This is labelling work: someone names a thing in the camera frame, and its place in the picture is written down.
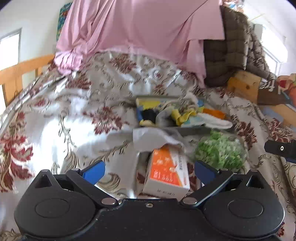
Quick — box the white sock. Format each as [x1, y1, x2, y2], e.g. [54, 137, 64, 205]
[197, 113, 233, 130]

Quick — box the white teal wipes packet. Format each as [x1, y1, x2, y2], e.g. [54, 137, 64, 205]
[181, 115, 205, 128]

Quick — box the yellow sock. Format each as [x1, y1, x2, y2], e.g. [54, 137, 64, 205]
[171, 109, 197, 126]

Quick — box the black sock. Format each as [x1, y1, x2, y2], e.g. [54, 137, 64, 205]
[141, 108, 159, 123]

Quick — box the bag of green pieces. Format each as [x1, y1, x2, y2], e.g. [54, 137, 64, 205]
[194, 130, 248, 172]

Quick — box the orange white medicine box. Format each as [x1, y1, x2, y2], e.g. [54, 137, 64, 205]
[142, 145, 190, 201]

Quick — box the floral satin bedspread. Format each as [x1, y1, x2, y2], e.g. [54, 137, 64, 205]
[1, 52, 295, 240]

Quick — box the colourful patchwork cloth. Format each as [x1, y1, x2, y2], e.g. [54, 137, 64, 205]
[276, 73, 295, 97]

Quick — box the grey tray with cartoon drawing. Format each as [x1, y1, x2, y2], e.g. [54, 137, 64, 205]
[135, 96, 233, 130]

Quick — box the white grey cloth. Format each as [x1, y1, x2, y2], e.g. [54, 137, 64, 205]
[106, 128, 188, 152]

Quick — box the brown quilted down jacket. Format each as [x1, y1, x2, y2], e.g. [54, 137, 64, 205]
[204, 6, 276, 87]

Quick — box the pink hanging sheet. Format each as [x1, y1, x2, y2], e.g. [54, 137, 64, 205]
[54, 1, 225, 81]

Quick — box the window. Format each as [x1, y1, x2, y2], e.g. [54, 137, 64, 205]
[0, 28, 22, 70]

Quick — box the wooden bed frame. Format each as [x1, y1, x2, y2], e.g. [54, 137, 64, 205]
[0, 54, 295, 126]

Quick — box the wall poster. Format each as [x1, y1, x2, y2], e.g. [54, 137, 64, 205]
[56, 2, 72, 41]

